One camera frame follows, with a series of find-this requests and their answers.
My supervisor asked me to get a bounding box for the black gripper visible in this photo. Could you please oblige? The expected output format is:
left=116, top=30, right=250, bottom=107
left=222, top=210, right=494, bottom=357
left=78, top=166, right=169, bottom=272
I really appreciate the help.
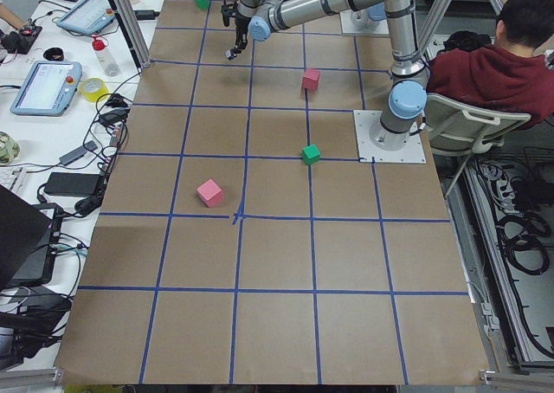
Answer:
left=231, top=15, right=249, bottom=57

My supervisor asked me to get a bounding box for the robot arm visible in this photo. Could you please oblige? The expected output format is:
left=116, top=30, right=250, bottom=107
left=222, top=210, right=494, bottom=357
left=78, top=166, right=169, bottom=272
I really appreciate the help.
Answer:
left=221, top=0, right=428, bottom=86
left=351, top=3, right=386, bottom=29

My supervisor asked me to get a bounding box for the green cube near bin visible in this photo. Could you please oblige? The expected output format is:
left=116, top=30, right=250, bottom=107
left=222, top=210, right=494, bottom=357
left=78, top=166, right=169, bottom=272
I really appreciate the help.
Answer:
left=195, top=0, right=210, bottom=10

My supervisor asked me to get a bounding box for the pink cube near centre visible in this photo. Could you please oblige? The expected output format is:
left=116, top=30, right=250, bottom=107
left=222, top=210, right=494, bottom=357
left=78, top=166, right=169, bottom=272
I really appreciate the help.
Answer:
left=301, top=68, right=321, bottom=91

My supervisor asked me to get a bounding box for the pink cube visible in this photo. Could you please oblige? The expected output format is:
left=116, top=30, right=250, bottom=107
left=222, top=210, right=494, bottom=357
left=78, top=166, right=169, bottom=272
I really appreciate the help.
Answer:
left=196, top=178, right=224, bottom=208
left=301, top=68, right=321, bottom=91

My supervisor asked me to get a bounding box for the black power adapter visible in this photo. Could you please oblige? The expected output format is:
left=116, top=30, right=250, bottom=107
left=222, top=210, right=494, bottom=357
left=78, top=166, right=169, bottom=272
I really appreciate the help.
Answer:
left=134, top=10, right=160, bottom=21

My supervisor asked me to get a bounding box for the green cube near base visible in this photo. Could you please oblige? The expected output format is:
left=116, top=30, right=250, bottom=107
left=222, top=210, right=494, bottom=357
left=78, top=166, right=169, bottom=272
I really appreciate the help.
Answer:
left=301, top=144, right=321, bottom=165

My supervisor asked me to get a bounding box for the squeeze bottle red cap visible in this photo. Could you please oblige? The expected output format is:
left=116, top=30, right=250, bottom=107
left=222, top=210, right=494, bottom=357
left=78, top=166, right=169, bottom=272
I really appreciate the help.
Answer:
left=92, top=36, right=120, bottom=77

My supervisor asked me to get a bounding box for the pink cube far side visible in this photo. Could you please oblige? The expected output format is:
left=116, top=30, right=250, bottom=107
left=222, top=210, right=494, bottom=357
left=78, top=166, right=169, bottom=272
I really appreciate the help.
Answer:
left=196, top=178, right=224, bottom=208

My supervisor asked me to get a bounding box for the teach pendant far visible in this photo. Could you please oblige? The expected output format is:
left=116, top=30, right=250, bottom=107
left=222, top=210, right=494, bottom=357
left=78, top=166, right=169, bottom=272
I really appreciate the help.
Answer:
left=56, top=0, right=115, bottom=35

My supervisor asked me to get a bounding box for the teach pendant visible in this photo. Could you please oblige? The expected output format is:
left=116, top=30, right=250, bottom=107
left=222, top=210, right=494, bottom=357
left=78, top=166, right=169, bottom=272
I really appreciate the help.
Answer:
left=10, top=61, right=82, bottom=117
left=56, top=0, right=115, bottom=35

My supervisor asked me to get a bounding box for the yellow tape roll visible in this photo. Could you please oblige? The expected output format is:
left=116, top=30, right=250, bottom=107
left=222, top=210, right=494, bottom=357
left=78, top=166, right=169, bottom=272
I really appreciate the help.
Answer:
left=79, top=78, right=109, bottom=103

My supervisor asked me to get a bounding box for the black round cup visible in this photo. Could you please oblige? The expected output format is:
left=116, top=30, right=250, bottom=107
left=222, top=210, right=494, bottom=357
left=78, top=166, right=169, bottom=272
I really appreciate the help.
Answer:
left=43, top=47, right=64, bottom=61

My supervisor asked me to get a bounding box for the teach pendant near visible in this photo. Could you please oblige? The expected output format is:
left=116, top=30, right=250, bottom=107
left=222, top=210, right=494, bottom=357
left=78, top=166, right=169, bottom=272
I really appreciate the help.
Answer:
left=10, top=61, right=82, bottom=117

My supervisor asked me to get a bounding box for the black power brick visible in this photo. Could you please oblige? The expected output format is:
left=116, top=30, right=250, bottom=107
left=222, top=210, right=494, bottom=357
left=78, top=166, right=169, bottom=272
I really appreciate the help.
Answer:
left=44, top=172, right=100, bottom=197

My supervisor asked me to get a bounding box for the white chair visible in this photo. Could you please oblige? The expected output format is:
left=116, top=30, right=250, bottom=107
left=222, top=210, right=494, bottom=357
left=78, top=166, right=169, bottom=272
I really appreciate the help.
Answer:
left=424, top=93, right=531, bottom=197

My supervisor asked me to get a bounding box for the green camouflage tape roll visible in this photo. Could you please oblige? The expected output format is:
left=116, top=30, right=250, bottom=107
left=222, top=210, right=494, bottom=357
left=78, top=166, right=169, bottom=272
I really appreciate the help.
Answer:
left=0, top=132, right=20, bottom=166

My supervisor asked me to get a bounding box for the black laptop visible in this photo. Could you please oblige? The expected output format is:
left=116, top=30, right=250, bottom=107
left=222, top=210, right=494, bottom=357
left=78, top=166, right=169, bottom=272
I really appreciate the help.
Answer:
left=1, top=187, right=62, bottom=289

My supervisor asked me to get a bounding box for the person in red hoodie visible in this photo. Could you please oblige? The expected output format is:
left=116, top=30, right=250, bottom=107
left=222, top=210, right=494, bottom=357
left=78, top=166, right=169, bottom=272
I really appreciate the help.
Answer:
left=427, top=0, right=553, bottom=130

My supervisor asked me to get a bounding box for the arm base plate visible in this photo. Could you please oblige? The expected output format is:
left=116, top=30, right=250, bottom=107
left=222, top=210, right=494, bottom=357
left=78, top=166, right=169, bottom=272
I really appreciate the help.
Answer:
left=340, top=10, right=390, bottom=38
left=353, top=110, right=426, bottom=164

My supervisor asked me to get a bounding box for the aluminium frame post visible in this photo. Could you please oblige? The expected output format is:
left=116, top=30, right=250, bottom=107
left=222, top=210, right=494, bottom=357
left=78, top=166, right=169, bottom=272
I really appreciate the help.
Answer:
left=107, top=0, right=151, bottom=70

